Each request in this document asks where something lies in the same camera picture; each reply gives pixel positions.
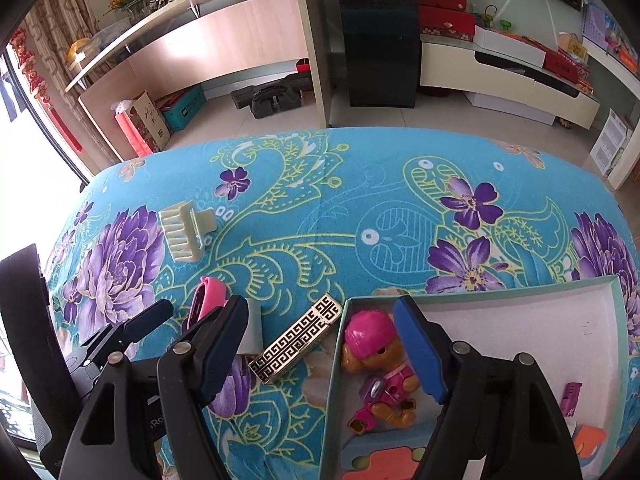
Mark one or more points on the red gift bag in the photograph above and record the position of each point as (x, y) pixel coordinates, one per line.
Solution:
(142, 124)

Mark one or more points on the red gift box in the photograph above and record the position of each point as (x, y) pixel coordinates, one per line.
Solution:
(447, 23)

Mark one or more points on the red hanging ornament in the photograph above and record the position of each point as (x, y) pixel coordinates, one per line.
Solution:
(26, 62)

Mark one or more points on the teal storage crate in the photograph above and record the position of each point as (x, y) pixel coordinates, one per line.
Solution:
(180, 108)

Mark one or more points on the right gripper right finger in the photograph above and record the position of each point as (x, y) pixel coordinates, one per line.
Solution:
(463, 383)

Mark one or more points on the orange blue toy block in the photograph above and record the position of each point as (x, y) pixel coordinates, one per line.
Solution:
(381, 456)

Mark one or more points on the floral blue tablecloth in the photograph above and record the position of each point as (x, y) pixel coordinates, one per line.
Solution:
(347, 212)

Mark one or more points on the white flat box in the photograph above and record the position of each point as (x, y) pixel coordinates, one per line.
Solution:
(509, 46)

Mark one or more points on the small orange blue toy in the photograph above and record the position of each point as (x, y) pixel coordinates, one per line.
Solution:
(587, 442)

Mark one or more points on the wooden shelf desk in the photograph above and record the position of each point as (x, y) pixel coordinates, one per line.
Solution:
(224, 37)

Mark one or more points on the pink helmet puppy toy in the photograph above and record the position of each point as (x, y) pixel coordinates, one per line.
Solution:
(372, 347)

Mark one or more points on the white side desk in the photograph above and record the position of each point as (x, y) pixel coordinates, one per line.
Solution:
(620, 90)

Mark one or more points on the white foam tray box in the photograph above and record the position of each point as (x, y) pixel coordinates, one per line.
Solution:
(576, 331)

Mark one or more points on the gold patterned lighter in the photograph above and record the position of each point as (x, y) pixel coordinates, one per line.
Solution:
(297, 340)

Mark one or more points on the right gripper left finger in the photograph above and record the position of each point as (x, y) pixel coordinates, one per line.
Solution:
(190, 374)

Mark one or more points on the cream tv cabinet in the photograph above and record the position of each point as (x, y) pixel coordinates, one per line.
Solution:
(458, 65)

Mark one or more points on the cream hair claw clip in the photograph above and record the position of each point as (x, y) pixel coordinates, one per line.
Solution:
(185, 229)

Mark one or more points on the white charger plug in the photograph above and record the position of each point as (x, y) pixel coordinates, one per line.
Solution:
(252, 343)

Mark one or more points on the black bag on floor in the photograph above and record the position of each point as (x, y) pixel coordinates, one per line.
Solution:
(273, 97)

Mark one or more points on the black mini fridge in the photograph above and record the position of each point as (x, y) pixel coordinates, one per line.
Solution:
(383, 51)

